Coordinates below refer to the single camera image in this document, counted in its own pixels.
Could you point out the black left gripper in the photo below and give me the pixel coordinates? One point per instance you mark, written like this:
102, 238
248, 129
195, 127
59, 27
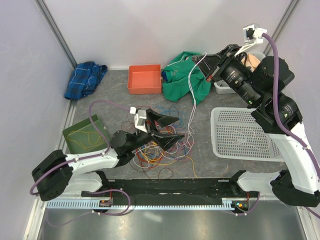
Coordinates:
165, 141

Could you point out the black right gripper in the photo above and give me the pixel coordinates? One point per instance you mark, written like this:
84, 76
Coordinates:
211, 64

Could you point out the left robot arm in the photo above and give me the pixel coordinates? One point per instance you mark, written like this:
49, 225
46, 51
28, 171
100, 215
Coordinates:
61, 174

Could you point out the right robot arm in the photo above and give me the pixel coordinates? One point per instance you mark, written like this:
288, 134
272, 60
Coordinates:
279, 117

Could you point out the green jacket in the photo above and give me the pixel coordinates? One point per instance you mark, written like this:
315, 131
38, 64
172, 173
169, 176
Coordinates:
179, 74

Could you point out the small white perforated basket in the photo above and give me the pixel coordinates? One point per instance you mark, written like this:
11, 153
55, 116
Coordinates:
222, 88

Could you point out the beige bucket hat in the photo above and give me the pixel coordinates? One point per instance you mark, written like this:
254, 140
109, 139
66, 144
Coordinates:
252, 62

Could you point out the orange plastic tray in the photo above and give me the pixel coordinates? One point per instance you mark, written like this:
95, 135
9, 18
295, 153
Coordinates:
144, 79

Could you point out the green plastic tray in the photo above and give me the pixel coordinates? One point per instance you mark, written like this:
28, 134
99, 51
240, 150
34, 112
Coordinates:
83, 138

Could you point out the large white perforated basket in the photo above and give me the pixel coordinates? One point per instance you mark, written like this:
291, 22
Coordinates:
236, 135

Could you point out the blue plaid cloth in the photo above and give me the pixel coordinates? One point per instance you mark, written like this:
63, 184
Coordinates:
84, 80

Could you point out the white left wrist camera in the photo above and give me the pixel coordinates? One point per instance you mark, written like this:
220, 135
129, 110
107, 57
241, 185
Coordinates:
140, 118

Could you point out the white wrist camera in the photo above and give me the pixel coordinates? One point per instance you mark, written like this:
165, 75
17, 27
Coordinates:
253, 36
140, 118

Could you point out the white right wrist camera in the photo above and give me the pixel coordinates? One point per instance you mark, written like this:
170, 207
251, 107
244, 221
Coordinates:
253, 36

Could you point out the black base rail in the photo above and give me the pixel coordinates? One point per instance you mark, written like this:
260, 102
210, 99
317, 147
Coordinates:
177, 190

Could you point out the light blue cable duct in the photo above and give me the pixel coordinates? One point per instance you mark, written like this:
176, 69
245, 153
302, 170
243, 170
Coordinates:
96, 204

